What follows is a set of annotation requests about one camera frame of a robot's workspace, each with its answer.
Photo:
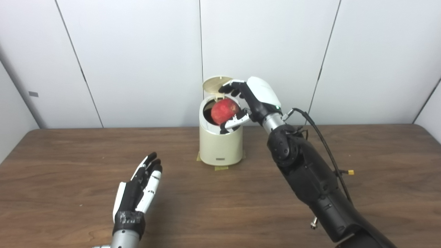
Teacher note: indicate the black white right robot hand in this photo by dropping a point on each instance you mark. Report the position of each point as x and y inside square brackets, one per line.
[263, 96]

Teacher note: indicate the red apple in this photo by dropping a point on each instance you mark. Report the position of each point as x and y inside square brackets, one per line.
[224, 110]

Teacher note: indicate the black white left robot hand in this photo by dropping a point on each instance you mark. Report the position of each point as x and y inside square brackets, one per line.
[132, 196]

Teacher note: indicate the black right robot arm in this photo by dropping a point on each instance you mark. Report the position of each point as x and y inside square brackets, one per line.
[310, 179]

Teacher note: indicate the grey wall sticker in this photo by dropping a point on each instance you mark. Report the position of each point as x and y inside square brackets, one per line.
[33, 94]

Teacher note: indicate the cream-colored bin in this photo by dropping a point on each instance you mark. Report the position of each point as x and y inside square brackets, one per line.
[220, 148]

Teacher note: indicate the cream round bin lid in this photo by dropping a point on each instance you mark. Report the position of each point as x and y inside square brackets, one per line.
[213, 86]

